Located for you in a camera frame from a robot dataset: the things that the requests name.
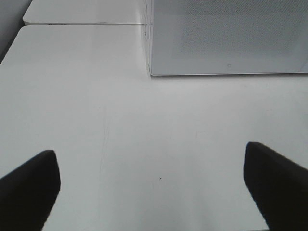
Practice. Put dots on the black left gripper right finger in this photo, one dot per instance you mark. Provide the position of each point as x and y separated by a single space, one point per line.
278 186

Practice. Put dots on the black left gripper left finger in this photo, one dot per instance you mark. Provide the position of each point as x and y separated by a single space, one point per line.
28 193

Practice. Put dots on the white microwave door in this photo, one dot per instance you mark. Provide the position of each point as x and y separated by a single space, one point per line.
206 37

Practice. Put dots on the white microwave oven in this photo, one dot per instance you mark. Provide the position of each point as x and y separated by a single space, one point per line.
149 13

